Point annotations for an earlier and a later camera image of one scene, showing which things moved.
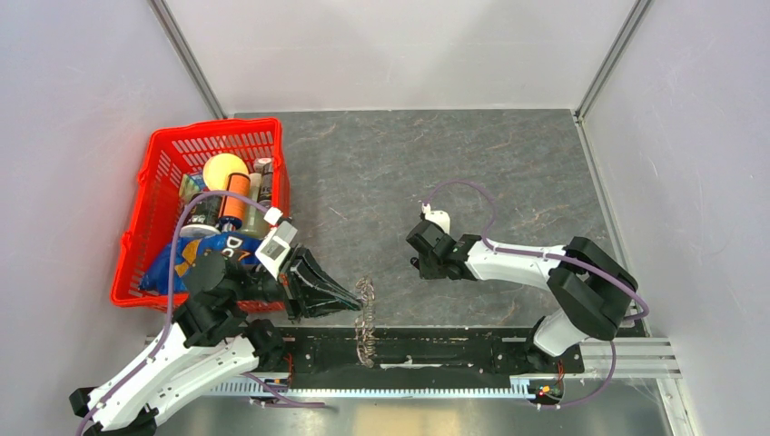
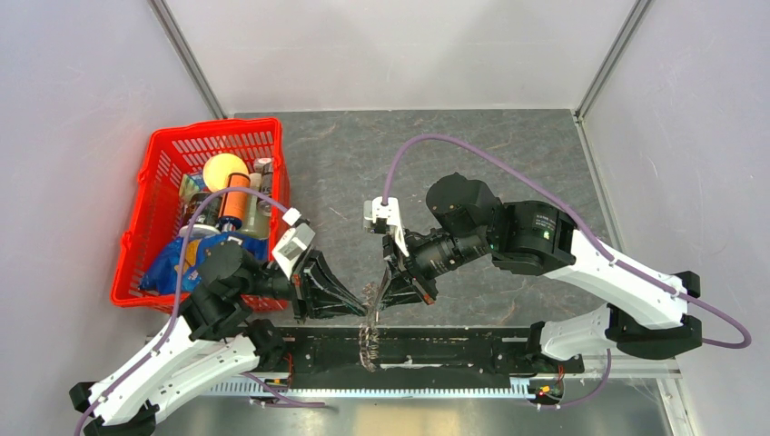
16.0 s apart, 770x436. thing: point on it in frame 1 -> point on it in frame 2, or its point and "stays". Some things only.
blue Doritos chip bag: [157, 273] stays
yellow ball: [217, 169] stays
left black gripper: [301, 262] stays
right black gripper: [427, 272] -> [408, 288]
